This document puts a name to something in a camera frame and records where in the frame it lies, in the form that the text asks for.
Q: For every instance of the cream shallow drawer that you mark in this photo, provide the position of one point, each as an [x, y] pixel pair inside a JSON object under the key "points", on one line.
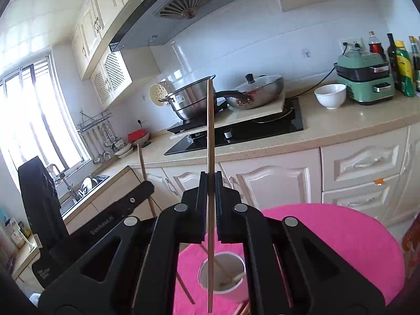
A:
{"points": [[354, 200]]}

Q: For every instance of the beige stone board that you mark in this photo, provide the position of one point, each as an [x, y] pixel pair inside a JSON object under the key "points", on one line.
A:
{"points": [[249, 113]]}

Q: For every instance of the cream lattice door cabinet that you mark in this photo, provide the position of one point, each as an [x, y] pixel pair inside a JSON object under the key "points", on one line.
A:
{"points": [[113, 69]]}

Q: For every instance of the cream upper cabinet row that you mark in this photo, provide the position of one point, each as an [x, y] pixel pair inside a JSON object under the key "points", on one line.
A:
{"points": [[98, 16]]}

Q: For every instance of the metal utensil rack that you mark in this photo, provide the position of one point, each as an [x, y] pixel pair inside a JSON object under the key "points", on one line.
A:
{"points": [[95, 123]]}

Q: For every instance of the white bowl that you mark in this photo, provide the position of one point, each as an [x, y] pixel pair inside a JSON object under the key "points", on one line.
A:
{"points": [[329, 100]]}

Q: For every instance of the green multi-cooker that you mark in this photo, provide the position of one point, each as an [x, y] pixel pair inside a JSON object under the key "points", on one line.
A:
{"points": [[361, 88]]}

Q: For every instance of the stainless steel pot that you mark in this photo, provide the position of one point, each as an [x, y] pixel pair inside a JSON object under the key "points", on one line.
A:
{"points": [[190, 101]]}

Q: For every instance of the metal faucet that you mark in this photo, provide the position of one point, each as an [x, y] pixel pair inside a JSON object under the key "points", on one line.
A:
{"points": [[64, 177]]}

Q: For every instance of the pink tablecloth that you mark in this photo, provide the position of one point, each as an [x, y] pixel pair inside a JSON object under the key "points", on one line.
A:
{"points": [[328, 236]]}

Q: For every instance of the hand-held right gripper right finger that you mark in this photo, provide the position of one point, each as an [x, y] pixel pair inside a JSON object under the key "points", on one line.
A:
{"points": [[219, 203]]}

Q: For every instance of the black gas stove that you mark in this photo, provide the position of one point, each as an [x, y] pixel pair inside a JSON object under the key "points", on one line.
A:
{"points": [[279, 128]]}

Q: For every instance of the hanging steel ladle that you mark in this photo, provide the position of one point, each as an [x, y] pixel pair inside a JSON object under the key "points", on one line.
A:
{"points": [[106, 154], [95, 160]]}

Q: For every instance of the dark olive oil bottle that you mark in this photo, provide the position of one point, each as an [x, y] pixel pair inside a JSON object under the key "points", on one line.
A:
{"points": [[391, 55]]}

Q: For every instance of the cola bottle red cap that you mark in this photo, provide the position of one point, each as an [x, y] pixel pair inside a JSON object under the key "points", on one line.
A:
{"points": [[374, 47]]}

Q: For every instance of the orange drawer clip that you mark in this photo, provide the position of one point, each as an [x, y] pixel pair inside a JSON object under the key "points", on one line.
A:
{"points": [[379, 181]]}

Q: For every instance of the small white wall socket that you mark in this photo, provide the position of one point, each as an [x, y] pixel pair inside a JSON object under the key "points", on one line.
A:
{"points": [[140, 123]]}

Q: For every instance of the white cup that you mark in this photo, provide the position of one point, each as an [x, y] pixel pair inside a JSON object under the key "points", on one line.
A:
{"points": [[229, 294]]}

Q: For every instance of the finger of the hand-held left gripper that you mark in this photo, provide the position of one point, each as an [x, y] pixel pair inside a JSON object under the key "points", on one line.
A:
{"points": [[131, 200]]}

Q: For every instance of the stacked white dishes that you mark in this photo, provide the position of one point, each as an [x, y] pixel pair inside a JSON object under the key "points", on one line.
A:
{"points": [[124, 151]]}

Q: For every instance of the cream lower cabinet unit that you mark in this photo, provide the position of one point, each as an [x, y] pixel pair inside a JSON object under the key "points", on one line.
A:
{"points": [[279, 183]]}

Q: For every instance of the steel sink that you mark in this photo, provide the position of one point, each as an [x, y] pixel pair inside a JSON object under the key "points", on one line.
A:
{"points": [[95, 181]]}

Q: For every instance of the glass wok lid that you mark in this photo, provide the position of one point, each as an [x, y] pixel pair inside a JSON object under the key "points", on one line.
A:
{"points": [[262, 80]]}

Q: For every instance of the grey range hood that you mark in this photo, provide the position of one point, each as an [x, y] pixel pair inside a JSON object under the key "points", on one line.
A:
{"points": [[144, 23]]}

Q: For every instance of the cream large drawer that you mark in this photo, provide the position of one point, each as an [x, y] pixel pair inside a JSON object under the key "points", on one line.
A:
{"points": [[361, 160]]}

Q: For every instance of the red container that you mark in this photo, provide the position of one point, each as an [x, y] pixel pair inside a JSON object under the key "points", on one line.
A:
{"points": [[137, 136]]}

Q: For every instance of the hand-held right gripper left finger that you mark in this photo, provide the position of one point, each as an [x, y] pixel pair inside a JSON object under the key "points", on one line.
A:
{"points": [[203, 203]]}

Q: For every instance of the window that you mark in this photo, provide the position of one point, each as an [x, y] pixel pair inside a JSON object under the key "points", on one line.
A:
{"points": [[39, 111]]}

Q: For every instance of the small wall hook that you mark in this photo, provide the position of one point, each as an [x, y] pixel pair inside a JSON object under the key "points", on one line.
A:
{"points": [[306, 53]]}

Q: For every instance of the white wall outlet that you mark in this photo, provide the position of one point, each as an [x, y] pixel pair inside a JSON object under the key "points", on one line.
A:
{"points": [[356, 43]]}

